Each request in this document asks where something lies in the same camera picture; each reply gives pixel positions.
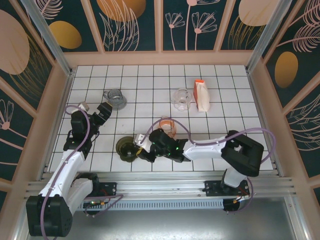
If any orange white filter pack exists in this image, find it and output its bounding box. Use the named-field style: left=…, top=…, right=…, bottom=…
left=193, top=79, right=211, bottom=113

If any grey metal base sheet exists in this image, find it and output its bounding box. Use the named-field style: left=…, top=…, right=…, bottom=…
left=14, top=197, right=307, bottom=240

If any grey transparent coffee dripper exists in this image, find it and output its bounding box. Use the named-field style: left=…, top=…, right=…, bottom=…
left=103, top=88, right=128, bottom=111

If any clear transparent coffee dripper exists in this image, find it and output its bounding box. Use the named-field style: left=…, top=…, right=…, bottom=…
left=170, top=88, right=193, bottom=112

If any slotted grey cable duct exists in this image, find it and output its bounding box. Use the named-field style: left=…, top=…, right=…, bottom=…
left=77, top=199, right=226, bottom=211

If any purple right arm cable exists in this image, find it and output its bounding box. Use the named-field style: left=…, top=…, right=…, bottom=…
left=141, top=119, right=276, bottom=215

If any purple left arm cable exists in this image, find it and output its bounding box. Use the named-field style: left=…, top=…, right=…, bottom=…
left=39, top=104, right=125, bottom=237

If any olive transparent coffee dripper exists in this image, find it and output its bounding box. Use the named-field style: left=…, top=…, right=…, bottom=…
left=115, top=136, right=140, bottom=164

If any orange transparent cup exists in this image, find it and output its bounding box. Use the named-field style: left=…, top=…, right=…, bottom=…
left=159, top=115, right=179, bottom=140

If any aluminium frame post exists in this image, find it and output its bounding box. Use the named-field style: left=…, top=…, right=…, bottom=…
left=246, top=0, right=292, bottom=73
left=21, top=0, right=76, bottom=77

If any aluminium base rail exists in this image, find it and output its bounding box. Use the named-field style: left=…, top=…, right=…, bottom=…
left=24, top=171, right=297, bottom=201

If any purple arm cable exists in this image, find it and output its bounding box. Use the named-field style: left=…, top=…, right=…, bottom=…
left=39, top=104, right=125, bottom=237
left=141, top=119, right=276, bottom=215

